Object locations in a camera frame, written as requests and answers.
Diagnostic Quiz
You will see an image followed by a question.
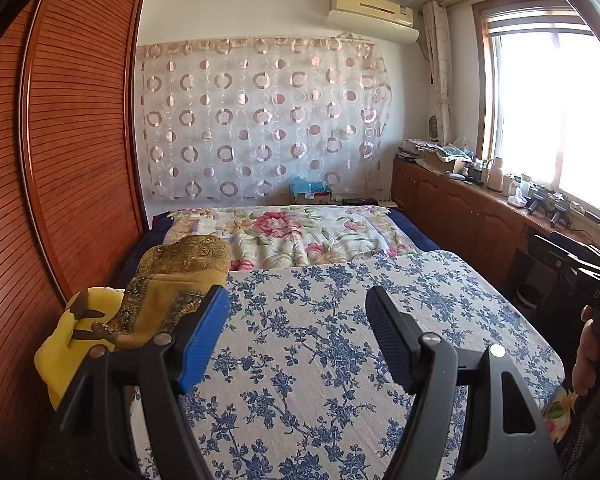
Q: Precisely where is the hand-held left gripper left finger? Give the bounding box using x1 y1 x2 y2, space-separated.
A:
35 284 231 480

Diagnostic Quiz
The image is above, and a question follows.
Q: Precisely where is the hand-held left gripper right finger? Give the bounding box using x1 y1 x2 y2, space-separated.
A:
365 285 563 480

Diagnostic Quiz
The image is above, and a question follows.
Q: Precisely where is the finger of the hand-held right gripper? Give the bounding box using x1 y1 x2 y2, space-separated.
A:
528 234 588 273

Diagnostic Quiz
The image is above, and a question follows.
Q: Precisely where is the gold patterned garment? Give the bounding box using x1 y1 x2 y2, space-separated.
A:
92 235 231 351

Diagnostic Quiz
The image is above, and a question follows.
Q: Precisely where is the person's right hand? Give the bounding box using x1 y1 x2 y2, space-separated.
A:
571 305 600 397

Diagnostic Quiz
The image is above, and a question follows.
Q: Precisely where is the black device on cabinet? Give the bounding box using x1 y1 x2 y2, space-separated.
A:
525 185 573 223

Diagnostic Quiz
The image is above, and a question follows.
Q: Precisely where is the white trash bin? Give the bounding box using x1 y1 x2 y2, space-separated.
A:
516 284 543 311

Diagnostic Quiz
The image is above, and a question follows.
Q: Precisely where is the blue floral quilt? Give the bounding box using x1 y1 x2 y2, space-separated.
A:
130 249 566 480

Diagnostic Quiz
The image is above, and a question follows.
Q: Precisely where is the white plastic bottle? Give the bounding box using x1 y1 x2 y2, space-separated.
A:
486 156 505 192

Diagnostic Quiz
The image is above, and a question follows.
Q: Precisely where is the long wooden cabinet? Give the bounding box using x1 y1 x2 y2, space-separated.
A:
392 157 600 311

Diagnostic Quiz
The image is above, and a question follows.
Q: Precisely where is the navy blue bed sheet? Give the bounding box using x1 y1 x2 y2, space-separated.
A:
115 209 443 291

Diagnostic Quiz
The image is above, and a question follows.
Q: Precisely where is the pink floral blanket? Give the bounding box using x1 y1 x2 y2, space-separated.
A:
162 205 578 426

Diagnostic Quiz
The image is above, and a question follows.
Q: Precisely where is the wood-framed window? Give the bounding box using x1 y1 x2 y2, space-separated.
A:
472 0 600 221

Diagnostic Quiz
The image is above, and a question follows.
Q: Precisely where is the yellow plush toy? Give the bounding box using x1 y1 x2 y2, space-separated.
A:
34 286 131 411

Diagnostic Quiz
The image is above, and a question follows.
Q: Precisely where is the pile of papers and cloths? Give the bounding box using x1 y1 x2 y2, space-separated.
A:
397 135 476 173

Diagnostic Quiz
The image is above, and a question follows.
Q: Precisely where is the cream window curtain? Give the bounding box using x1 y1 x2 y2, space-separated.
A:
421 0 456 146

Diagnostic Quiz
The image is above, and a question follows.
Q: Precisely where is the circle-patterned sheer curtain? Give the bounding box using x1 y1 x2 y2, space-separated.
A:
136 35 393 201

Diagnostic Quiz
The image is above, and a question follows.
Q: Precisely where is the wooden slatted wardrobe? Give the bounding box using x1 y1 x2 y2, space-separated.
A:
0 0 148 461

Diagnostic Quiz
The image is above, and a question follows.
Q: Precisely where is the wall air conditioner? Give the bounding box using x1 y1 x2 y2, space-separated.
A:
326 0 421 43

